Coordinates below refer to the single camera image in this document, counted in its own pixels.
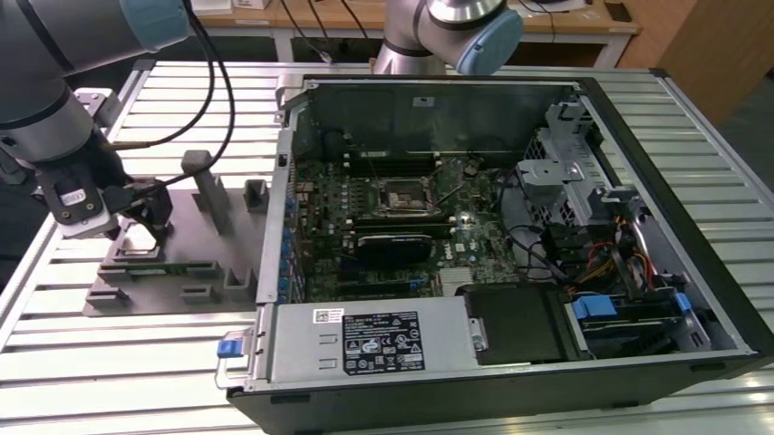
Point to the silver finned heatsink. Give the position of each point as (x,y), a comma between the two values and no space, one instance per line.
(457,277)

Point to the black graphics card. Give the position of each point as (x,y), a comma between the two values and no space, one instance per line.
(393,249)

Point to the green RAM stick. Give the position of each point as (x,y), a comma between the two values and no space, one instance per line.
(158,270)

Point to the green motherboard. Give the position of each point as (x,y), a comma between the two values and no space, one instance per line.
(483,213)

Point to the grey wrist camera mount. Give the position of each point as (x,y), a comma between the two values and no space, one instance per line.
(103,102)

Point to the silver disk bay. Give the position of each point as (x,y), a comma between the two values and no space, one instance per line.
(695,333)

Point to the wooden desk white legs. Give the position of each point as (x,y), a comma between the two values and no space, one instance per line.
(254,17)

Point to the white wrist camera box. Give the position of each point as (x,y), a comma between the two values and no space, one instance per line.
(75,204)

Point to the blue plastic tab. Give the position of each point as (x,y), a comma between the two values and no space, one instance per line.
(683,303)

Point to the black PC case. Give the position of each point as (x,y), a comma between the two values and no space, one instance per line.
(423,408)

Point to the grey parts rack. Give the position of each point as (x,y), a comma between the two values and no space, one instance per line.
(182,217)

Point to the white case sticker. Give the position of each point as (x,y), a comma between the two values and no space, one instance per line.
(423,100)

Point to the black expansion slot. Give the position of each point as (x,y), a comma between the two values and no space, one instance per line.
(369,288)

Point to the black plastic shroud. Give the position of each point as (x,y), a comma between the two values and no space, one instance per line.
(514,321)

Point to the blue case latch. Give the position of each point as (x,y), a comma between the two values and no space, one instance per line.
(227,349)

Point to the silver metal bracket box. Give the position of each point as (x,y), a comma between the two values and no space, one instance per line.
(538,188)

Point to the blue disk carrier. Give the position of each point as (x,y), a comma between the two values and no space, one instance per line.
(589,308)

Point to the grey plastic drive latch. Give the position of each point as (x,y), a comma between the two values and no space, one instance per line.
(610,195)

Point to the silver power supply unit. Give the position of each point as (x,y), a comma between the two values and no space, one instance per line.
(302,344)

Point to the RAM slot white clips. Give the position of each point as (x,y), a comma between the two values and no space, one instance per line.
(393,167)
(393,155)

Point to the silver perforated drive cage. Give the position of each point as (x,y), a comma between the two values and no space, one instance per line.
(571,145)

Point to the silver CPU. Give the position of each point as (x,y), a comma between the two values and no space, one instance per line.
(138,247)

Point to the wooden cabinet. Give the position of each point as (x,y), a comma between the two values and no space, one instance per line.
(713,54)

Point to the small black device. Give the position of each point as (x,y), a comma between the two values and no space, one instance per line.
(619,12)

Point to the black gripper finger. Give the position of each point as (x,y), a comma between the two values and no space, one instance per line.
(112,232)
(158,208)

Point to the black plastic housing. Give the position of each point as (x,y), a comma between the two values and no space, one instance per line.
(559,242)

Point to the CPU socket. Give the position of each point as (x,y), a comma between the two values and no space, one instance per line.
(402,197)

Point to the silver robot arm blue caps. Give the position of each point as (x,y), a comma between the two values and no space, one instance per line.
(60,45)

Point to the round coin battery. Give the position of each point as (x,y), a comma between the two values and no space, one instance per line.
(471,165)

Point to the white paper box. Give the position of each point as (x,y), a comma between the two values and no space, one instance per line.
(215,4)
(251,3)

